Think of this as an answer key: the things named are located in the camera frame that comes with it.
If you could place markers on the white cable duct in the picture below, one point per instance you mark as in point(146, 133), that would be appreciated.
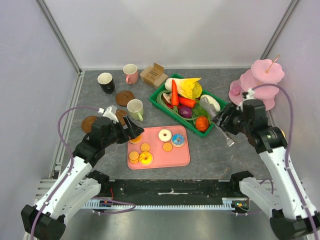
point(96, 204)

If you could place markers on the pink mug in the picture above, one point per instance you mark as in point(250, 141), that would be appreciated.
point(131, 73)

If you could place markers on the blue sprinkled donut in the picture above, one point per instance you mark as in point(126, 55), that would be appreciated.
point(178, 140)

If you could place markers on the pink macaron cake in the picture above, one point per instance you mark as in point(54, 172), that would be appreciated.
point(235, 90)

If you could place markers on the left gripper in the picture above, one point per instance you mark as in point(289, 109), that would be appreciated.
point(132, 131)

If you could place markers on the round biscuit right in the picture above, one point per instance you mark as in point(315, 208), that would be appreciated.
point(167, 146)

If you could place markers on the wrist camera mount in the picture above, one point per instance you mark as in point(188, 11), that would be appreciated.
point(110, 113)
point(247, 95)

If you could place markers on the green long beans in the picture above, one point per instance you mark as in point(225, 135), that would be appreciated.
point(175, 108)

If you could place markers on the cardboard box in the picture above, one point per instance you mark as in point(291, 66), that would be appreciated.
point(154, 75)

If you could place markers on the round biscuit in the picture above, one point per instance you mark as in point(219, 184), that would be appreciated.
point(167, 146)
point(145, 147)

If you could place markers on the pink serving tray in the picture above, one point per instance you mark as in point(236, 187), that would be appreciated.
point(177, 157)

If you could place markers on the yellow glazed donut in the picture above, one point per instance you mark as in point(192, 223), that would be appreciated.
point(145, 158)

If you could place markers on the brown saucer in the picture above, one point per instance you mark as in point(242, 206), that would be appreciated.
point(86, 124)
point(123, 97)

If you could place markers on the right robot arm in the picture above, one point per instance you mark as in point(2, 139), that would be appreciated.
point(292, 214)

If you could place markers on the upright carrot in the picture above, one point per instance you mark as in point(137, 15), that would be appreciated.
point(174, 96)

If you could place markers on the white radish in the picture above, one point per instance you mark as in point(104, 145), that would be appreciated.
point(211, 101)

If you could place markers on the purple onion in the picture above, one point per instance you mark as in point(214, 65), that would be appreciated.
point(185, 111)

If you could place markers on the black mug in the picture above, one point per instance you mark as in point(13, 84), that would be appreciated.
point(106, 82)

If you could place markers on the small orange pumpkin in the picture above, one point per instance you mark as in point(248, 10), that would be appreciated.
point(202, 124)

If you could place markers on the green vegetable crate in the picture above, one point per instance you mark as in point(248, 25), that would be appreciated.
point(188, 124)

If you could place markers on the round biscuit upper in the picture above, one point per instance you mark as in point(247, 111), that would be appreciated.
point(145, 147)

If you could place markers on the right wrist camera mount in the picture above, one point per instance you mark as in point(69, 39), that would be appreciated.
point(247, 95)

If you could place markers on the napa cabbage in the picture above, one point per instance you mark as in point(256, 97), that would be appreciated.
point(189, 88)

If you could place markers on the green leafy vegetable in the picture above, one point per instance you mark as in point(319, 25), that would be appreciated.
point(199, 111)

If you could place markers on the green mug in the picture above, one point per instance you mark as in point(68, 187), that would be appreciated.
point(135, 109)

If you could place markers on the stacked biscuits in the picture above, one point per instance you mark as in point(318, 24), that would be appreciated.
point(134, 157)

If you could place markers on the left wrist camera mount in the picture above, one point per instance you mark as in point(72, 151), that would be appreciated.
point(110, 113)

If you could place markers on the lying carrot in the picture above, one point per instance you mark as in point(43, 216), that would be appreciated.
point(187, 102)

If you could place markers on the white glazed donut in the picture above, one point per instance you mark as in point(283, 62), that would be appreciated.
point(165, 135)

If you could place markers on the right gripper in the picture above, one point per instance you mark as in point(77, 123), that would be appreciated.
point(229, 111)

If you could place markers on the mushroom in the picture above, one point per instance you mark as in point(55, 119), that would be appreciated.
point(167, 98)

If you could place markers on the pink three-tier cake stand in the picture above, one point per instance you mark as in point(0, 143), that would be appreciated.
point(262, 72)

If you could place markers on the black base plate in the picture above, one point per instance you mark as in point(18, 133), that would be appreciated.
point(170, 192)

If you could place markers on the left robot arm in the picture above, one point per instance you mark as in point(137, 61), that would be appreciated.
point(79, 182)

